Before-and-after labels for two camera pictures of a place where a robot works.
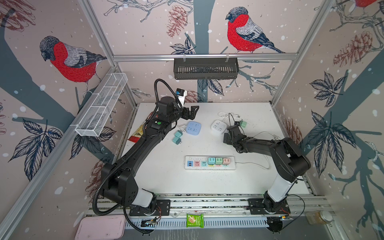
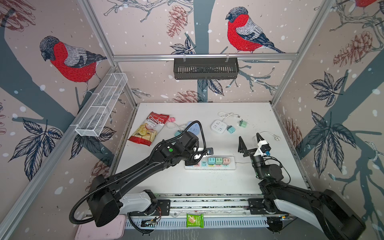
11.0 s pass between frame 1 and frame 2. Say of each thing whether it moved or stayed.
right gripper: moved
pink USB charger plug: stayed
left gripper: moved
